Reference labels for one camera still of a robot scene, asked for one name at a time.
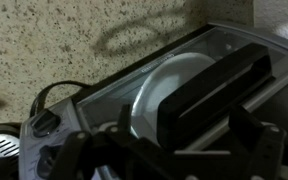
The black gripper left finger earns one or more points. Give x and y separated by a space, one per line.
82 153

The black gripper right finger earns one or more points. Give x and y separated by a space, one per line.
264 142

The white plate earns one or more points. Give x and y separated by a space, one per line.
160 83

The silver toaster oven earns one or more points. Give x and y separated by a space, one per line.
193 140

